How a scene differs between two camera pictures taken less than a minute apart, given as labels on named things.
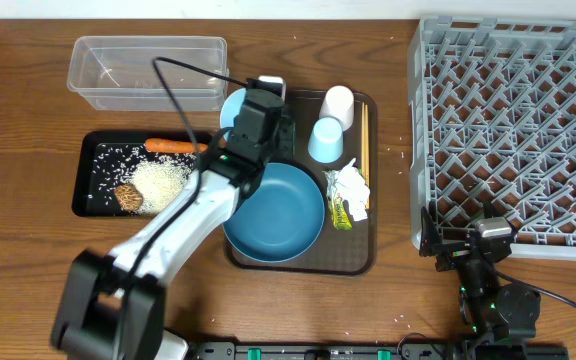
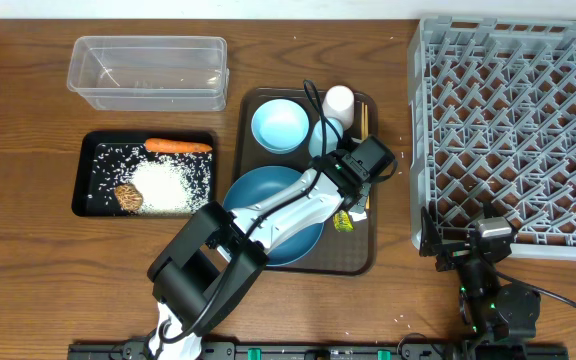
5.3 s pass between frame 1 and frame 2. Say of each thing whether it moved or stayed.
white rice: moved
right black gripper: stayed
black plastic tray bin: stayed
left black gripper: moved
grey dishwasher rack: stayed
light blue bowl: moved
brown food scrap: stayed
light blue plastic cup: stayed
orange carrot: stayed
